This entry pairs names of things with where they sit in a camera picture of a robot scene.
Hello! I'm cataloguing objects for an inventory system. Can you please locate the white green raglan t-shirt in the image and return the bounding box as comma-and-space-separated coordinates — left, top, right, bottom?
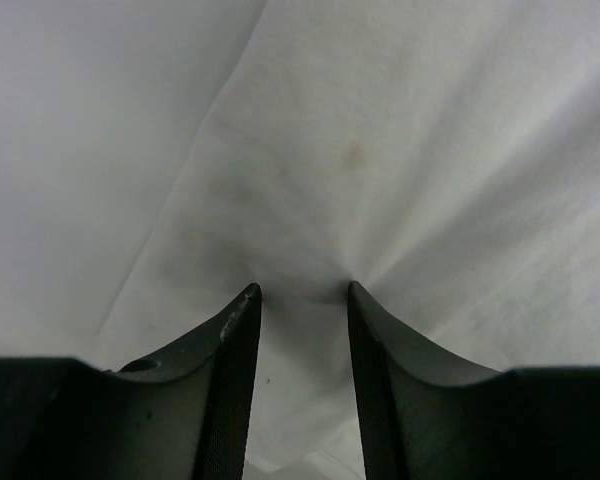
0, 1, 600, 479

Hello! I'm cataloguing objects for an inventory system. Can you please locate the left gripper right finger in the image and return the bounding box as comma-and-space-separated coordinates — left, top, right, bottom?
347, 282, 600, 479

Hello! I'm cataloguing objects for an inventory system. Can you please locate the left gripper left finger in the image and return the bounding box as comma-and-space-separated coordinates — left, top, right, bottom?
0, 284, 262, 479

